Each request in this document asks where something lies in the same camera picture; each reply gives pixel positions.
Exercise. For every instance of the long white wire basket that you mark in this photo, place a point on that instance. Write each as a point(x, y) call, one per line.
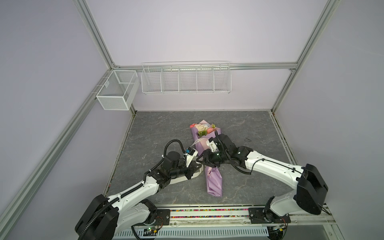
point(186, 77)

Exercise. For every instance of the pink purple wrapping paper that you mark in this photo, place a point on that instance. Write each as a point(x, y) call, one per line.
point(213, 175)

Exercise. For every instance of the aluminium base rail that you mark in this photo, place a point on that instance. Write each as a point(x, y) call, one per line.
point(211, 223)

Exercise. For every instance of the small white mesh basket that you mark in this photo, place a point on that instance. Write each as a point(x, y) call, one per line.
point(118, 91)

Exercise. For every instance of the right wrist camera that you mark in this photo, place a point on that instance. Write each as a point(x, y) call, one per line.
point(212, 145)

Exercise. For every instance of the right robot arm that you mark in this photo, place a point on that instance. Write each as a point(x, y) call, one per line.
point(309, 189)

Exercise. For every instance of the pink spray rose stem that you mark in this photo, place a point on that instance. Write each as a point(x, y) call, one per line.
point(211, 129)

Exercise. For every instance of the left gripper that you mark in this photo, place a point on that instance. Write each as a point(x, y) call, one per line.
point(192, 168)

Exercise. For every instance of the cream printed ribbon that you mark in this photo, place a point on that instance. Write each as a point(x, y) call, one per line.
point(196, 141)

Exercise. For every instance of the cream rose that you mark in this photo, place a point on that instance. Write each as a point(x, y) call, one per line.
point(201, 127)

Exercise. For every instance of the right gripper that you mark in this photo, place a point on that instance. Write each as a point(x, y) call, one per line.
point(207, 159)

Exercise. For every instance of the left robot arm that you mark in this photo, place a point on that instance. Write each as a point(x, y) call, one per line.
point(135, 195)

